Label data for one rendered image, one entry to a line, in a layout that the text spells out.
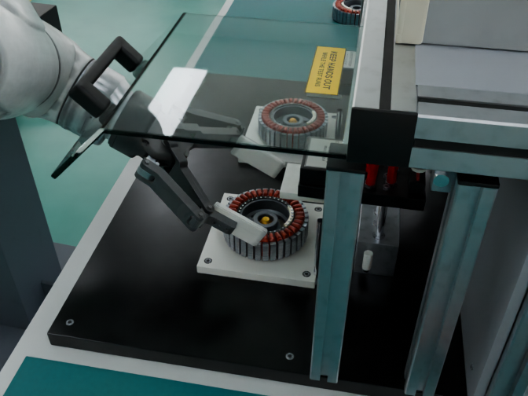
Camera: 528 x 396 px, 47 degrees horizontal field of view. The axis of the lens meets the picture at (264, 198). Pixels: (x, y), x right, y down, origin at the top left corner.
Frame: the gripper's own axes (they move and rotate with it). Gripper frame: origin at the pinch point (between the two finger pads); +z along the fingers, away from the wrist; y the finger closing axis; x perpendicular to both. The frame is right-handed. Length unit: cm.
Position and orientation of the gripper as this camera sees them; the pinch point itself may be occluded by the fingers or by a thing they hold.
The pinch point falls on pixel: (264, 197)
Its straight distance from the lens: 77.6
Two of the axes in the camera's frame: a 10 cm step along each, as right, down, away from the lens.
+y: -1.8, 6.3, -7.6
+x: 4.9, -6.1, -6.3
